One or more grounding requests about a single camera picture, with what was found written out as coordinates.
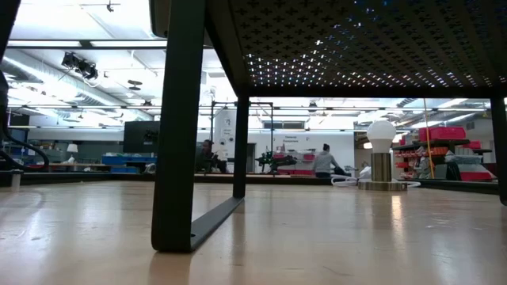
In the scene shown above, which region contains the person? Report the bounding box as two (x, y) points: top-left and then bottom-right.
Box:
(312, 142), (341, 178)
(196, 139), (229, 174)

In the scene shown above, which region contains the black shelf with bins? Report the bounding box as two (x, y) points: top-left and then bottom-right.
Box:
(391, 138), (494, 183)

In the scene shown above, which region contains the yellow hanging cord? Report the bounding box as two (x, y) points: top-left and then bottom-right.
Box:
(422, 97), (436, 180)

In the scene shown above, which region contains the black overhead rig bar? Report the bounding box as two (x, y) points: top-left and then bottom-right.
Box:
(6, 38), (167, 50)

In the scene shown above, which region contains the black aluminium table frame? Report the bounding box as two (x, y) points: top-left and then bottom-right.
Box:
(0, 170), (500, 196)

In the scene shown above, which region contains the background shelf with red bins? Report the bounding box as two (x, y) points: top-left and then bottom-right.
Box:
(276, 148), (318, 176)

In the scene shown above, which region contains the black mounted camera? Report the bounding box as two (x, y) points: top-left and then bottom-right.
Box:
(61, 51), (100, 82)

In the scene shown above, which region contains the background robot workstation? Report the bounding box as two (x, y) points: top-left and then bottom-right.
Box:
(209, 101), (298, 175)

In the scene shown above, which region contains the brass lamp with white bulb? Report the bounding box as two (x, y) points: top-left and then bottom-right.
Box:
(357, 119), (409, 192)

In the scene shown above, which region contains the black perforated metal riser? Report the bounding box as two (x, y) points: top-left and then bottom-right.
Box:
(148, 0), (507, 253)

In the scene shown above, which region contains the red bin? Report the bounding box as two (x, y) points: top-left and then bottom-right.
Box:
(417, 126), (467, 142)

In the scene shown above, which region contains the black monitor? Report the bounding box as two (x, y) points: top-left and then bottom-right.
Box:
(122, 120), (162, 154)

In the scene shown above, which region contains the blue background bin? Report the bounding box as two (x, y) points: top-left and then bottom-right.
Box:
(101, 154), (158, 174)

